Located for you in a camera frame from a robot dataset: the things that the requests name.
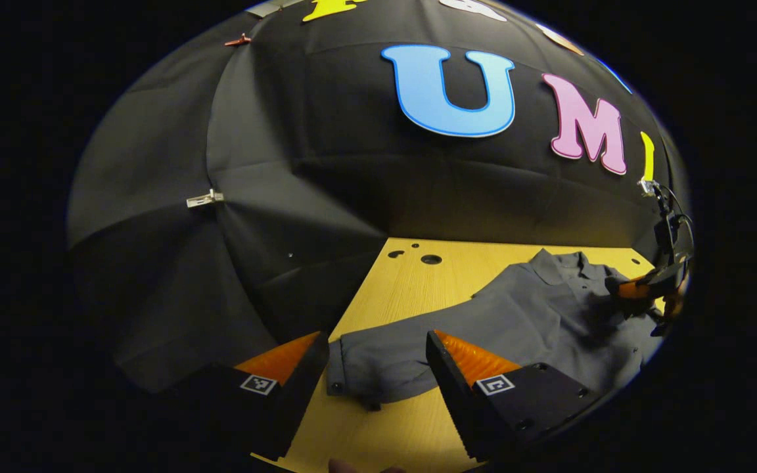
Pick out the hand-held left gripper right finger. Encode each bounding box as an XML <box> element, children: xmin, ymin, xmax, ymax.
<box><xmin>426</xmin><ymin>329</ymin><xmax>597</xmax><ymax>463</ymax></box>

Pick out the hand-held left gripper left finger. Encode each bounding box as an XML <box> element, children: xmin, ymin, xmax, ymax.
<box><xmin>162</xmin><ymin>330</ymin><xmax>331</xmax><ymax>462</ymax></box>

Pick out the grey collared shirt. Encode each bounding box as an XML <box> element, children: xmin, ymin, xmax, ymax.
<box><xmin>326</xmin><ymin>248</ymin><xmax>666</xmax><ymax>412</ymax></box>

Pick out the black backdrop cloth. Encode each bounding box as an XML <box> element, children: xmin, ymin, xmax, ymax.
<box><xmin>66</xmin><ymin>0</ymin><xmax>692</xmax><ymax>395</ymax></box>

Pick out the white spring clip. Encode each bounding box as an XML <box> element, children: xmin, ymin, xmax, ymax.
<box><xmin>186</xmin><ymin>189</ymin><xmax>225</xmax><ymax>209</ymax></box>

